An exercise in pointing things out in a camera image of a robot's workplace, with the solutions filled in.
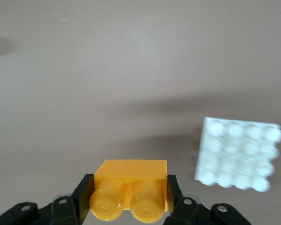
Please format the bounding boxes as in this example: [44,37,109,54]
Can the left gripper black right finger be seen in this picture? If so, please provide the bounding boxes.
[163,174,251,225]

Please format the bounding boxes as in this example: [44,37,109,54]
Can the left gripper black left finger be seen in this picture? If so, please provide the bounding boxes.
[0,173,96,225]

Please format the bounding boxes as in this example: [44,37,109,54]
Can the yellow two-stud block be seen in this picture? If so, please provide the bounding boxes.
[89,159,176,222]

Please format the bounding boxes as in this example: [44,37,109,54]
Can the white studded base plate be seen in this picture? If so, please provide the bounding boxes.
[193,116,281,193]

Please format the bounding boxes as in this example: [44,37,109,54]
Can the brown table cover sheet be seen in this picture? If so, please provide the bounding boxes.
[0,0,281,225]

